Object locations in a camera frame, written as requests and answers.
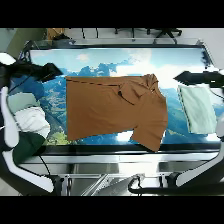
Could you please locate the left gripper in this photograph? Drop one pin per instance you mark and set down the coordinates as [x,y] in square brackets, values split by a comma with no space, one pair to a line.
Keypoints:
[50,72]

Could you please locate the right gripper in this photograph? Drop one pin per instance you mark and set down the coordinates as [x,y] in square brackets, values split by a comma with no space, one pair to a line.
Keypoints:
[196,78]

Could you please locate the brown T-shirt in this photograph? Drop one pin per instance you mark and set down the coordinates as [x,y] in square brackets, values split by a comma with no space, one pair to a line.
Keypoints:
[100,110]

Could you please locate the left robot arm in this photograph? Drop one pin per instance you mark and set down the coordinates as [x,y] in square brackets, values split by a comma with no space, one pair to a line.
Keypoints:
[6,126]

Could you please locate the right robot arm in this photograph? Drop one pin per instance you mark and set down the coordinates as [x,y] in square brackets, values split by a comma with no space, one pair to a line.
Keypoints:
[196,175]

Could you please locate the pale green garment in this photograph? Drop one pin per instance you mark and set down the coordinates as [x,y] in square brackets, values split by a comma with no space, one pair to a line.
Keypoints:
[199,110]
[21,101]

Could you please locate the white garment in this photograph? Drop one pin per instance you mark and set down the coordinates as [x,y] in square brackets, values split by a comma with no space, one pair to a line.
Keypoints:
[33,121]

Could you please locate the dark green garment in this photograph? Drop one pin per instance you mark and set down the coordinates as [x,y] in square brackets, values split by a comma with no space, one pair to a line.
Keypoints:
[28,146]

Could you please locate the silver frame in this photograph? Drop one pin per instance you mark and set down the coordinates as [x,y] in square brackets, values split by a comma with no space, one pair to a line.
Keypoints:
[110,166]

